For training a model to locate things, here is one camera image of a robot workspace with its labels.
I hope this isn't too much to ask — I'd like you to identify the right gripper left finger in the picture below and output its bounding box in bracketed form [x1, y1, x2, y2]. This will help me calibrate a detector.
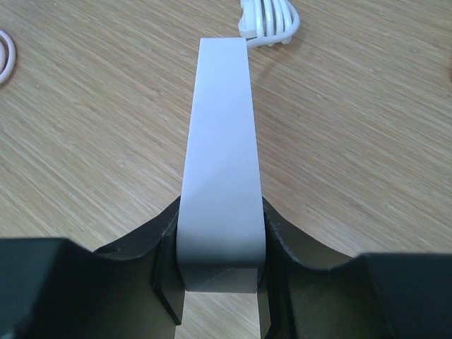
[1, 201, 185, 338]

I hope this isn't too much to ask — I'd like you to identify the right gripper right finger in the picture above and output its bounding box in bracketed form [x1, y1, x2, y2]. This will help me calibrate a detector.
[257, 203, 451, 338]

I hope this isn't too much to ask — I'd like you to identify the white power strip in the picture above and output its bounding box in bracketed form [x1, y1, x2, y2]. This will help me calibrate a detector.
[174, 0, 302, 295]

